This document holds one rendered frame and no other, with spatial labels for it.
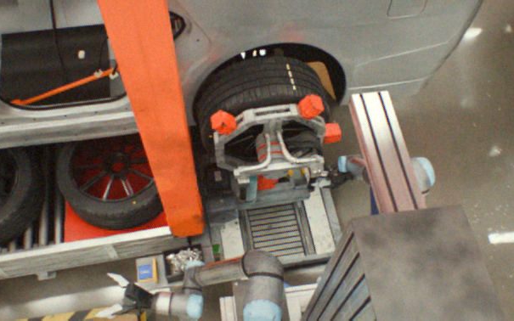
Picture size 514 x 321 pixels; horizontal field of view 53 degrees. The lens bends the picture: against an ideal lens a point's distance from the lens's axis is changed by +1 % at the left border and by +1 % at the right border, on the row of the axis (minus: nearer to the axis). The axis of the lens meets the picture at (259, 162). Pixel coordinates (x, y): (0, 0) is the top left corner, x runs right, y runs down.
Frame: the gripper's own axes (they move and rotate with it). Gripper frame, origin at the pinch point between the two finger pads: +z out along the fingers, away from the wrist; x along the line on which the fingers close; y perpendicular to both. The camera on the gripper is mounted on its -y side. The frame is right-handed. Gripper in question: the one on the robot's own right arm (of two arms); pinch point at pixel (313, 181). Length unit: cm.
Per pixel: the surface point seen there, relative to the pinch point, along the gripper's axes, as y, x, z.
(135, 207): -33, -16, 89
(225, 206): -42, -13, 42
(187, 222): -13, 6, 63
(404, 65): 21, -46, -56
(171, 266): -27, 21, 74
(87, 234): -56, -15, 120
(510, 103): -83, -78, -178
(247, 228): -76, -11, 29
